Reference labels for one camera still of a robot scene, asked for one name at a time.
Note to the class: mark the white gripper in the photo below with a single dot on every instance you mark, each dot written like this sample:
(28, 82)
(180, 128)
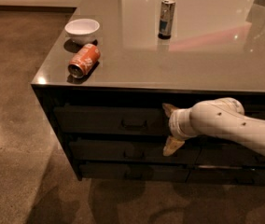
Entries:
(174, 124)

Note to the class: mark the drawer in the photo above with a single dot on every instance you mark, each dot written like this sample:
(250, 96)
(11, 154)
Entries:
(263, 111)
(105, 150)
(134, 172)
(112, 120)
(219, 152)
(228, 177)

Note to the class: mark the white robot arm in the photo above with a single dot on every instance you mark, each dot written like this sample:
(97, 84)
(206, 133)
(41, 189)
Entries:
(220, 118)

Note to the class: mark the dark drawer cabinet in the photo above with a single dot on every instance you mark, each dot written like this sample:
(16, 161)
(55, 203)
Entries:
(216, 49)

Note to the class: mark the orange soda can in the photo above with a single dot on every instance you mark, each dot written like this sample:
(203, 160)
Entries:
(83, 61)

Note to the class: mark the silver blue energy drink can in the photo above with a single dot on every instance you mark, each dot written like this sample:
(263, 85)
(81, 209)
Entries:
(167, 8)

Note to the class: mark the white bowl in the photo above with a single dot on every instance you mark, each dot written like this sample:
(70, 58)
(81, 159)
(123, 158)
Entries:
(82, 31)

